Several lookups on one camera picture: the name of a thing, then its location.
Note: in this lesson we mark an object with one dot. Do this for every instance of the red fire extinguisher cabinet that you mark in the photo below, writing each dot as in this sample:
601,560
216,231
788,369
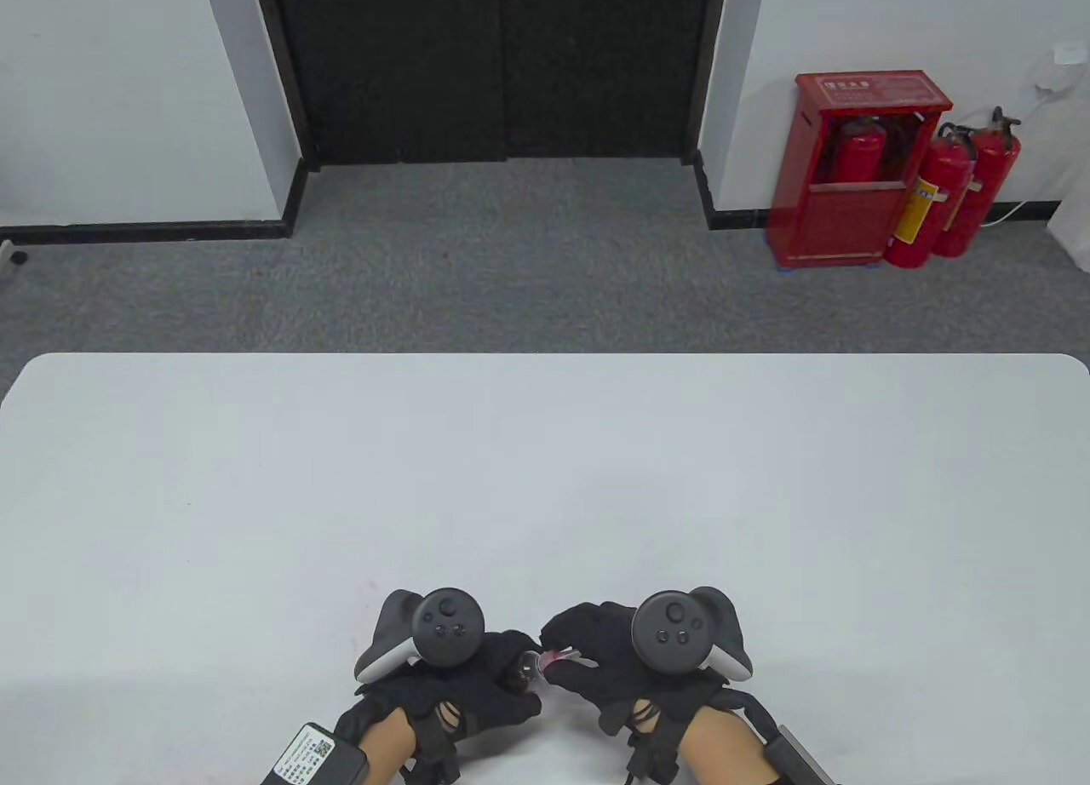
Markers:
839,214

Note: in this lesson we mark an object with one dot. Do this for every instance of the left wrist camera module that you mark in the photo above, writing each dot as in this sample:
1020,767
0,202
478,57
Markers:
311,755

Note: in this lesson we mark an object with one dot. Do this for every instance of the person's right forearm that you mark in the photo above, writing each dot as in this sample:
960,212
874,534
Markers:
724,751

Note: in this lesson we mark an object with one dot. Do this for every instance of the red fire extinguisher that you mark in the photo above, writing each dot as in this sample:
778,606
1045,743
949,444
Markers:
858,151
979,180
928,206

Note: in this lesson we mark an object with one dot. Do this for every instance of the hand controller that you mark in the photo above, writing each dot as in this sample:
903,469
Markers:
447,627
674,633

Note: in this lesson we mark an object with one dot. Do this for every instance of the person's left hand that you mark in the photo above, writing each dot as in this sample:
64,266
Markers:
460,691

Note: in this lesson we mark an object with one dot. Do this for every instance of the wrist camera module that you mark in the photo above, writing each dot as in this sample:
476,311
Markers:
311,755
796,759

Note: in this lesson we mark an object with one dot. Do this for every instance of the person's left forearm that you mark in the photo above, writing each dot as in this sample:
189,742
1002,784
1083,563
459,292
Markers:
387,747

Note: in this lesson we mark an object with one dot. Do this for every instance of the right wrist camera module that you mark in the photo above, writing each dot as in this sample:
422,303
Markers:
796,759

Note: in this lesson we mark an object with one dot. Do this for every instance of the left hand controller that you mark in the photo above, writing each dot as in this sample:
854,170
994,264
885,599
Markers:
447,627

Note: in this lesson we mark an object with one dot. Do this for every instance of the right hand controller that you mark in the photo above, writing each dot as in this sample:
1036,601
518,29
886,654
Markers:
674,633

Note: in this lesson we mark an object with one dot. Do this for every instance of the black double door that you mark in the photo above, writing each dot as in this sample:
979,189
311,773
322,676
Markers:
494,61

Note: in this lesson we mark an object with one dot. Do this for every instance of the person's right hand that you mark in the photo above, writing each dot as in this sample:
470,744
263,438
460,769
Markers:
613,674

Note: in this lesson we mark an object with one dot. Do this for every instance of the white wall socket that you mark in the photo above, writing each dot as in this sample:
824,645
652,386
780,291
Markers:
1069,54

